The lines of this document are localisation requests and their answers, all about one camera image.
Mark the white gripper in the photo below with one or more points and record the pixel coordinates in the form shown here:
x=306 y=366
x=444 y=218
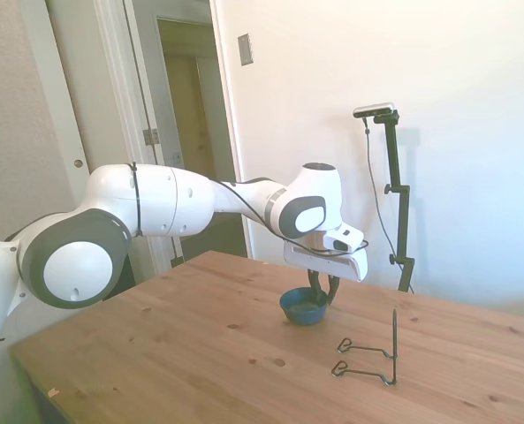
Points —
x=314 y=260

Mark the blue bowl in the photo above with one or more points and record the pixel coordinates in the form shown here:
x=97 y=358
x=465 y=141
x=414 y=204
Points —
x=303 y=315

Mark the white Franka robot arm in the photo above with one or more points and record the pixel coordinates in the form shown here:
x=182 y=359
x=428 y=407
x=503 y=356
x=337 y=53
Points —
x=155 y=203

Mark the metal door hinge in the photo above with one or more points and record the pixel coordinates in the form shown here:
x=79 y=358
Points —
x=151 y=136

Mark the white open door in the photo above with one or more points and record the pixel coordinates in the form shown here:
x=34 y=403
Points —
x=155 y=88

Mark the round door knob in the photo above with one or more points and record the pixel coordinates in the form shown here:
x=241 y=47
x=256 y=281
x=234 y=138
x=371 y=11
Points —
x=79 y=163

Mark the white closed door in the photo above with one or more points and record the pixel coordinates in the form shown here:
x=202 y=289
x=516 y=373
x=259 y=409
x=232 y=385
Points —
x=73 y=88

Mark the black camera stand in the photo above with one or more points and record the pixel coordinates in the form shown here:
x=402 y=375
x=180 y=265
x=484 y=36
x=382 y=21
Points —
x=402 y=212

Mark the silver exterior camera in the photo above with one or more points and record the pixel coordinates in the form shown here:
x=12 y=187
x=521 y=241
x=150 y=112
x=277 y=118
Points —
x=374 y=109

